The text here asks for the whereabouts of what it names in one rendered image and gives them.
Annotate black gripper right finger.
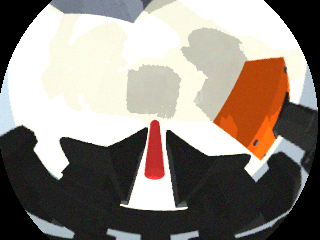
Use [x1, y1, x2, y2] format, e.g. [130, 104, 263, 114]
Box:
[165, 129, 251, 208]

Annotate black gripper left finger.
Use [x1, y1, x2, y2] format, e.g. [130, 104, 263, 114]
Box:
[59, 128, 149, 205]

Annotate red peg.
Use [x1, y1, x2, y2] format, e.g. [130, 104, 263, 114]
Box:
[144, 120, 165, 179]

